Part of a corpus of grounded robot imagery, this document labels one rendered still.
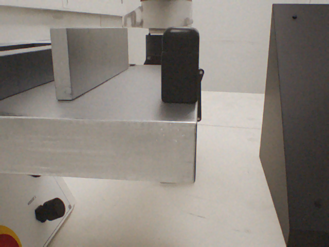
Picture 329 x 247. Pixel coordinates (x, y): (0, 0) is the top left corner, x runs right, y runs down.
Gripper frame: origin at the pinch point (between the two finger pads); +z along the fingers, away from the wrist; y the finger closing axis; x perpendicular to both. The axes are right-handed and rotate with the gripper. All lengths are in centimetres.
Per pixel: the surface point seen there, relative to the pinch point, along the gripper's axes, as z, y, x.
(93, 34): -20.7, -6.9, -35.3
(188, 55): -19.8, -1.2, -40.7
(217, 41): -11, 53, 207
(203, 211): 4.7, 4.7, -16.8
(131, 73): -17.2, -4.8, -28.6
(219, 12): -34, 54, 207
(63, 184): 1.1, -16.2, -14.6
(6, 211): -1.8, -19.1, -26.4
